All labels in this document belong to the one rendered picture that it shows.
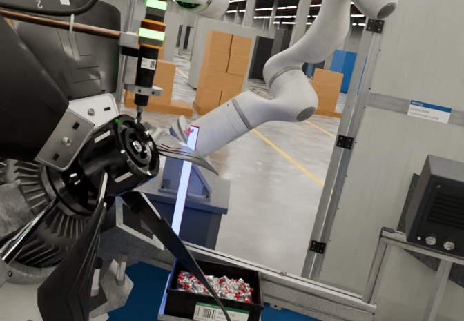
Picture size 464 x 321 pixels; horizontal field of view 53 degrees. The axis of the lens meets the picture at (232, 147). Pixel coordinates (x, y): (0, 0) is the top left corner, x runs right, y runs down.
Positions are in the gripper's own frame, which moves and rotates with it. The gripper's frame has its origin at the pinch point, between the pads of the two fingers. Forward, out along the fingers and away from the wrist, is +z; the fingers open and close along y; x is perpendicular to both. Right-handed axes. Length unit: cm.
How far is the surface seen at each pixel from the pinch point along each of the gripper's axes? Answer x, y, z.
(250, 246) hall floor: -150, 7, -244
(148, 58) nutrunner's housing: -14.3, -1.2, 1.6
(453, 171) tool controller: -27, -62, -33
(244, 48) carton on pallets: -12, 176, -800
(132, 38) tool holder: -11.4, 1.6, 3.2
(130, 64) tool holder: -15.9, 1.3, 3.0
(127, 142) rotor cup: -27.2, -4.7, 12.2
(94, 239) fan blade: -36.8, -9.4, 27.3
